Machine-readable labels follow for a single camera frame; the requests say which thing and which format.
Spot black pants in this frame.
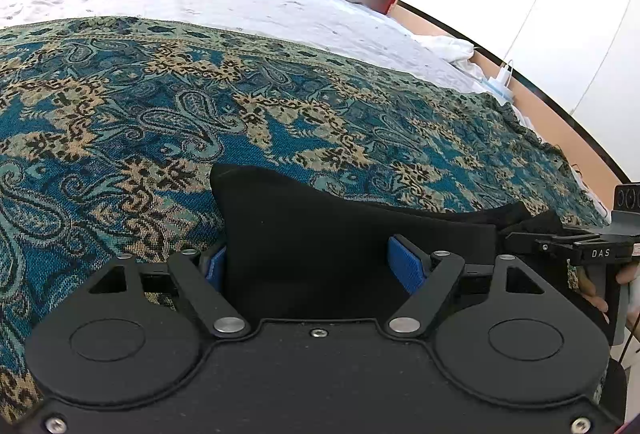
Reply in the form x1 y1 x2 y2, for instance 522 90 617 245
210 163 568 322

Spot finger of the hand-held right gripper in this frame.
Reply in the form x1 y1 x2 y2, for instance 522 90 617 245
502 225 568 256

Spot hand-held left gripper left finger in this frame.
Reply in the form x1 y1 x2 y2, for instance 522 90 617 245
86 241 252 340

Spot person's right hand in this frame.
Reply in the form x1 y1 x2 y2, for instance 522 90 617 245
577 263 640 326

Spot teal paisley blanket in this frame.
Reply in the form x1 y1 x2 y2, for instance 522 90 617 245
0 16 612 421

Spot crumpled white cloth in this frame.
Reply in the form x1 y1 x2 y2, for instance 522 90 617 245
414 34 477 71

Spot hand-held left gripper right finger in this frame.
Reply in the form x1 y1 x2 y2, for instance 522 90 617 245
386 234 547 340

